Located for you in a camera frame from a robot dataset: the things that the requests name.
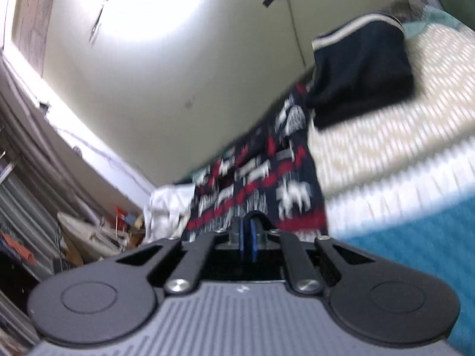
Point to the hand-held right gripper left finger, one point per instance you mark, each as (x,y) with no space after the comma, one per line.
(207,252)

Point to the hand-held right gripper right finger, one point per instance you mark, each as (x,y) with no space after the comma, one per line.
(291,256)

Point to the white t-shirt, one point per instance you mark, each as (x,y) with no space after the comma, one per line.
(167,207)

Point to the navy red white patterned garment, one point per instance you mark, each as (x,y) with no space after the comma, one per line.
(259,178)

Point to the dark navy garment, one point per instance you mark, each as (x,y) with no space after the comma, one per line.
(356,78)

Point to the beige cloth on rack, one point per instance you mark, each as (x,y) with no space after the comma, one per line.
(85,230)

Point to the grey curtain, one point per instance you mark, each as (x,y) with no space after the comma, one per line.
(29,200)

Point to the wall poster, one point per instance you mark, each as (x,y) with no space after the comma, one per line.
(33,29)

